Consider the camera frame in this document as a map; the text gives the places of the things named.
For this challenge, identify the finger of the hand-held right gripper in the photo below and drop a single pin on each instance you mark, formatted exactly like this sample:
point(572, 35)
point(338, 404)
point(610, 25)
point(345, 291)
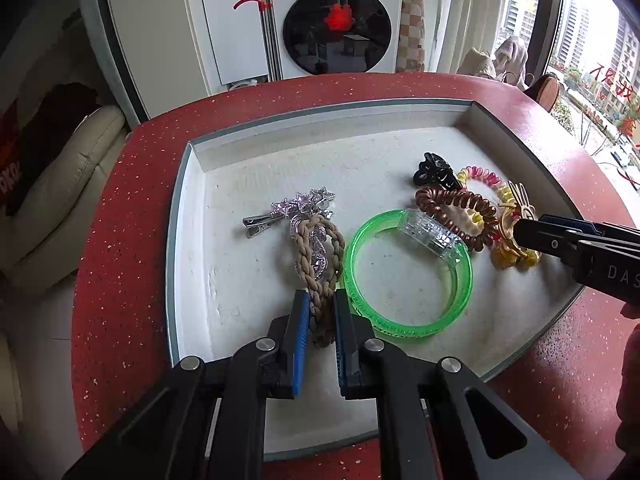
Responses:
point(540, 240)
point(565, 224)

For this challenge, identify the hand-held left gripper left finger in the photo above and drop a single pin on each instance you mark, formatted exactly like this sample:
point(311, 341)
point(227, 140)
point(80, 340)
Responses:
point(300, 345)

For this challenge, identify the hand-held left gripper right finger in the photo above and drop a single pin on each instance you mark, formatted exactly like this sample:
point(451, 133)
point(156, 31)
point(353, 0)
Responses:
point(341, 345)

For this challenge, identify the yellow hair claw clip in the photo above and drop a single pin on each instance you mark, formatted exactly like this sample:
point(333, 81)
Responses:
point(520, 200)

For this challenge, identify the silver star hair clip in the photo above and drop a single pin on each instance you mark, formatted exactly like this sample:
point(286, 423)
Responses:
point(295, 206)

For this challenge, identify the white shallow tray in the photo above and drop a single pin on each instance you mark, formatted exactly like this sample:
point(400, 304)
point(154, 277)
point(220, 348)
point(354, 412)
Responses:
point(250, 185)

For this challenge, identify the person's right hand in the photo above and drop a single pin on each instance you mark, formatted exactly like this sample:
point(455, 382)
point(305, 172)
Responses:
point(634, 355)

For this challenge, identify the silver rhinestone hair clip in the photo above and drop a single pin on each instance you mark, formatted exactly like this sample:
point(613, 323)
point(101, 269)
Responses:
point(317, 260)

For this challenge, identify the black hair claw clip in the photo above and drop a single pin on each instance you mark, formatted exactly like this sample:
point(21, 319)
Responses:
point(435, 167)

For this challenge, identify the orange brown chair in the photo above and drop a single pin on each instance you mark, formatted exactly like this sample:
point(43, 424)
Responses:
point(545, 92)

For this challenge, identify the red window sticker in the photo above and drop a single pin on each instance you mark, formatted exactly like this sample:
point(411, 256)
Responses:
point(615, 85)

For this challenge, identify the pale pink blanket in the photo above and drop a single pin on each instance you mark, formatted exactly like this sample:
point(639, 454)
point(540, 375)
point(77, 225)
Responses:
point(512, 57)

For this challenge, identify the cream cushion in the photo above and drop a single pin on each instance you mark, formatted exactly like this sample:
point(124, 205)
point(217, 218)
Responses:
point(475, 62)

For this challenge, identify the white curtain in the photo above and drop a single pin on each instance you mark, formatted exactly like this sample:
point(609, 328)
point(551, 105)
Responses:
point(475, 10)

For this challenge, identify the cream armchair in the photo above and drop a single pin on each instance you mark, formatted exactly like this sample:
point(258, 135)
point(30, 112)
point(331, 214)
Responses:
point(75, 170)

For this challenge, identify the white washing machine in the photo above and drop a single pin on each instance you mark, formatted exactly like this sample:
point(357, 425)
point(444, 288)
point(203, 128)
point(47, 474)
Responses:
point(340, 30)

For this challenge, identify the dark cloth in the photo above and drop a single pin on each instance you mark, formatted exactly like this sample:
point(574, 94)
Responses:
point(60, 102)

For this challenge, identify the red printed cloth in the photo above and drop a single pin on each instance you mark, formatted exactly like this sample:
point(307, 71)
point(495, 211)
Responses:
point(9, 160)

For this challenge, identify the white cabinet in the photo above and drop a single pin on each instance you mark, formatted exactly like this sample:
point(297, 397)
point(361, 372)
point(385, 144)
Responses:
point(165, 25)

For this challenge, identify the dark window frame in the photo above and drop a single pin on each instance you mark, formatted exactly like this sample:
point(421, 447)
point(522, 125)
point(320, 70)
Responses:
point(547, 10)

